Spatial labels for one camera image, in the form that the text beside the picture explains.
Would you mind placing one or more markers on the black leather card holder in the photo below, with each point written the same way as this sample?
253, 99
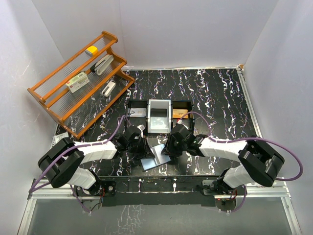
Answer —
150, 163

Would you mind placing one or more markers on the black tray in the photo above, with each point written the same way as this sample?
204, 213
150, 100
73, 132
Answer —
135, 120
184, 104

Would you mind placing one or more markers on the orange card in right tray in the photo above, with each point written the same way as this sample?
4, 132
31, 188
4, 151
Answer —
178, 113

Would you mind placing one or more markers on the right black tray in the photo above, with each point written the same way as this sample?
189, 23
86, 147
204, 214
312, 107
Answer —
184, 104

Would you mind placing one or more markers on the orange wooden shelf rack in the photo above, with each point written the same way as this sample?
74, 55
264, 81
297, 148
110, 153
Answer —
85, 86

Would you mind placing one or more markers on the left black tray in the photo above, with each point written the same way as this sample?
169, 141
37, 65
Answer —
135, 120

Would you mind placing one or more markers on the small white stapler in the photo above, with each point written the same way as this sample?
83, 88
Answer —
108, 89

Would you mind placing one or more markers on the white green card box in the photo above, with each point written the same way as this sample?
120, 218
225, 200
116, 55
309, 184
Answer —
77, 82

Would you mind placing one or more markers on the aluminium frame rail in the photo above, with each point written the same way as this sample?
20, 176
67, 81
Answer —
263, 211

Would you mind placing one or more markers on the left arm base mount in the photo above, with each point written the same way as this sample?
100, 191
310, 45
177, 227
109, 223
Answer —
102, 191

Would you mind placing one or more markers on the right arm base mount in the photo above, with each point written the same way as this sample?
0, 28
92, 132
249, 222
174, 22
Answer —
224, 196

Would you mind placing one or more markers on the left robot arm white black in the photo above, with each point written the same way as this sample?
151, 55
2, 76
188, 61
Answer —
61, 164

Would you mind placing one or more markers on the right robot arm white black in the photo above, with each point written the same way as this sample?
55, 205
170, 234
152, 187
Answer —
259, 162

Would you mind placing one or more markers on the white middle tray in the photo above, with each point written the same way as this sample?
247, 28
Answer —
159, 116

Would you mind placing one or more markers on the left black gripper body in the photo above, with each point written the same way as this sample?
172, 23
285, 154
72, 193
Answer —
137, 148

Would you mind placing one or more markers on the yellow white small box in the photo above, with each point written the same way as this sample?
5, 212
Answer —
92, 50

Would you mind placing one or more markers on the white black stapler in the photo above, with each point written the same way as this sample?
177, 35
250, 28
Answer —
100, 66

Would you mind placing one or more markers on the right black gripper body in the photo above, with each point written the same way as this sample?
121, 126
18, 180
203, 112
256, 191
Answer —
178, 147

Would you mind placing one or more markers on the white printed paper sheet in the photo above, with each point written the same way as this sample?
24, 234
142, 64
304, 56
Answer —
57, 138

